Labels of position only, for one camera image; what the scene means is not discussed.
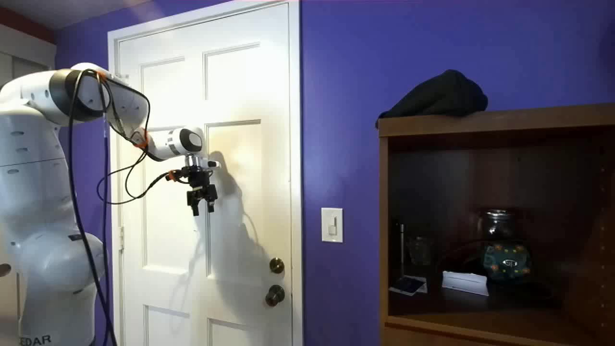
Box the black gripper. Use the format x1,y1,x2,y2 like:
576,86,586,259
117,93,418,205
186,180,219,216

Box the black head sock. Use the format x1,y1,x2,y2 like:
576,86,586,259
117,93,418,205
374,67,490,124

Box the dark round door knob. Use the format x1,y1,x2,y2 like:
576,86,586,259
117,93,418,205
263,282,288,307

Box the white panelled door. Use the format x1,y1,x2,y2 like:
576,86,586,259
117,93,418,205
105,0,303,346

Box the small dark flat box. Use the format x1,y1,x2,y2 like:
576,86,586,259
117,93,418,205
388,272,430,297

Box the white folded paper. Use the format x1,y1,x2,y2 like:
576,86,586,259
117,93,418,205
440,268,491,297

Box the glass vase with teal band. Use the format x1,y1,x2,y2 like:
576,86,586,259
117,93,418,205
478,205,534,284

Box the brown wooden bookshelf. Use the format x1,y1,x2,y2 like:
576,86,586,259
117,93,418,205
376,103,615,346

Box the thin black looped cable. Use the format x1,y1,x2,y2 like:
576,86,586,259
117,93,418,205
94,147,178,207

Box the white light switch plate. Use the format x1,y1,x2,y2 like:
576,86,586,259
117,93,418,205
318,205,343,245

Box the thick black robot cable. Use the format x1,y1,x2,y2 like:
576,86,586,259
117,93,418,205
65,67,119,346

